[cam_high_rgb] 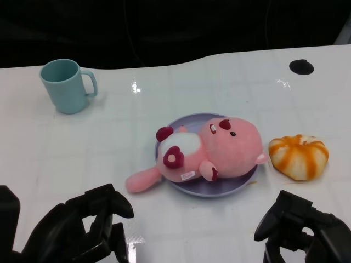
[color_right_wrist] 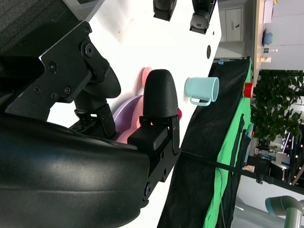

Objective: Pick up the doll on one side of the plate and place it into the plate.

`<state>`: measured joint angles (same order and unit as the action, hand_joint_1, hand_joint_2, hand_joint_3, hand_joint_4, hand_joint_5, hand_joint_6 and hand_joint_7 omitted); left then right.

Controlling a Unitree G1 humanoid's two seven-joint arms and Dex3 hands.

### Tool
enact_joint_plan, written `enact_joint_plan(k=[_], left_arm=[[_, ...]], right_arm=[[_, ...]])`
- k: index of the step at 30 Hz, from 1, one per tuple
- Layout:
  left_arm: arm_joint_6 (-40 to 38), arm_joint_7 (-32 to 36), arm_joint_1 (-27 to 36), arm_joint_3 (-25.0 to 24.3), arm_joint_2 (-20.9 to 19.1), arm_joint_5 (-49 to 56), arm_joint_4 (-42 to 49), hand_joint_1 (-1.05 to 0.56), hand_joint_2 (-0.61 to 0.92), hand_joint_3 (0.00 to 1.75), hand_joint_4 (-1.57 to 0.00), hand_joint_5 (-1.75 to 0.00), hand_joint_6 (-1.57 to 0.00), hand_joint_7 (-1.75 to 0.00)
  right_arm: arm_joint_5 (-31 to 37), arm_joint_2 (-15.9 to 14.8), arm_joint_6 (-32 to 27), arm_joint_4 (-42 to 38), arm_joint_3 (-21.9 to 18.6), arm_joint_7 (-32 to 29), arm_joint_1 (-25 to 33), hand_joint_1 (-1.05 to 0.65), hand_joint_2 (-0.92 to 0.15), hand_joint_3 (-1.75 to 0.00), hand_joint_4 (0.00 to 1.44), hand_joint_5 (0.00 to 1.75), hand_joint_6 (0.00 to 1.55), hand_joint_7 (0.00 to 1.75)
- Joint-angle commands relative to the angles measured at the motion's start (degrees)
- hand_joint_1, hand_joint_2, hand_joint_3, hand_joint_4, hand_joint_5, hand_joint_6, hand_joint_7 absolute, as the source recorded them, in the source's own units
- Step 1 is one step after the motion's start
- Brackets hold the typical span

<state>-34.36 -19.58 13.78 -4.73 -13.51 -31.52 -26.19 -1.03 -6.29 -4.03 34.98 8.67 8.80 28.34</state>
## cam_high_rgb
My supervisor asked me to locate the lavender plastic plate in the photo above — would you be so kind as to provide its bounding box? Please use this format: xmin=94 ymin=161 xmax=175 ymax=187
xmin=154 ymin=112 xmax=260 ymax=198

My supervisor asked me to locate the black round table grommet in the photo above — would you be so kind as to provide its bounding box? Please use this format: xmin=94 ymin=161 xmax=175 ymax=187
xmin=289 ymin=59 xmax=315 ymax=75

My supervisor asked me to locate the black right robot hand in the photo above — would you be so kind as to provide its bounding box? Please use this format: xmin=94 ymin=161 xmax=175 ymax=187
xmin=253 ymin=190 xmax=351 ymax=263

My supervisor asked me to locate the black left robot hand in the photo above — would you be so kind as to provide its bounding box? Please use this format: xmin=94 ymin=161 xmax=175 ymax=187
xmin=12 ymin=183 xmax=135 ymax=263

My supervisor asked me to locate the teal plastic mug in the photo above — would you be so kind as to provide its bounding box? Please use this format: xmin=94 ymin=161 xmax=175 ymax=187
xmin=39 ymin=59 xmax=99 ymax=115

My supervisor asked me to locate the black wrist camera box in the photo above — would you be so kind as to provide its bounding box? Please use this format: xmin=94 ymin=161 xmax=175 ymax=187
xmin=0 ymin=185 xmax=21 ymax=254

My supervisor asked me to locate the orange white striped bun toy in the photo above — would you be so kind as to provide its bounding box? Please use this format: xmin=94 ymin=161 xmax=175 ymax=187
xmin=268 ymin=134 xmax=330 ymax=181

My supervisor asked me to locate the pink plush beaver doll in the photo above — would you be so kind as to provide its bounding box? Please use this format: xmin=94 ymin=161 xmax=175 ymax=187
xmin=125 ymin=116 xmax=268 ymax=194

